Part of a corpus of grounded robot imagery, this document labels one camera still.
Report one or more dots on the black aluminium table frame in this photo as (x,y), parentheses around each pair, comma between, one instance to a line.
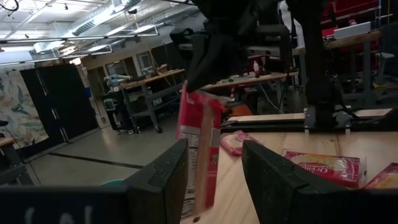
(264,125)

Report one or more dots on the wooden desk with grey legs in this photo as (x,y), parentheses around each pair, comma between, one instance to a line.
(351,42)

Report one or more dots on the red popcorn bag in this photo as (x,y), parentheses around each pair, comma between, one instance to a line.
(329,169)
(384,178)
(231,143)
(194,118)

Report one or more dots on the white flat box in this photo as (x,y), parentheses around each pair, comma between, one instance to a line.
(353,30)

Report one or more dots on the black equipment cart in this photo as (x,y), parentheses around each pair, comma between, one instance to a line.
(116,112)

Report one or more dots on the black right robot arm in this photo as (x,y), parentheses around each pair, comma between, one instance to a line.
(311,62)

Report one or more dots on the teal plastic basket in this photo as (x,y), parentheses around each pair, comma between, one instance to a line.
(113,183)

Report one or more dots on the leaf patterned wall panel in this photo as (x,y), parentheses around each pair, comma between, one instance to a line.
(21,109)

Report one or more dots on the orange object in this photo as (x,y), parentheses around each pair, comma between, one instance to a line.
(239,109)

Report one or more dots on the black office chair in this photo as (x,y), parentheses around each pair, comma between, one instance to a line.
(387,56)

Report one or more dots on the long ceiling light bar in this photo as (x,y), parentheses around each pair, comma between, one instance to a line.
(77,38)

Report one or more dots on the silver ceiling air duct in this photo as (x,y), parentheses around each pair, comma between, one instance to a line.
(93,26)

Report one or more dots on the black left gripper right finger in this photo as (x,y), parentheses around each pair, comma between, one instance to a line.
(280,193)

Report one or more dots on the wooden workbench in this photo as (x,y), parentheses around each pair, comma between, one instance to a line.
(149,79)
(258,78)

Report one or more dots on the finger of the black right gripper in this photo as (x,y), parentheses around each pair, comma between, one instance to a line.
(227,56)
(200,59)

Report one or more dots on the black partition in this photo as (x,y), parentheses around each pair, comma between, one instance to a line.
(59,102)

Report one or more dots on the red bottle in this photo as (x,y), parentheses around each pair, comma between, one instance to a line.
(256,69)

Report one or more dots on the red cabinet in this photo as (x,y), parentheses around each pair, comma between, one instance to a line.
(354,7)

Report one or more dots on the blue white robot arm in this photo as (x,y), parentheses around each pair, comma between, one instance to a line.
(116,80)

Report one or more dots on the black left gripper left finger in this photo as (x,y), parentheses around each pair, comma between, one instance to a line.
(161,193)

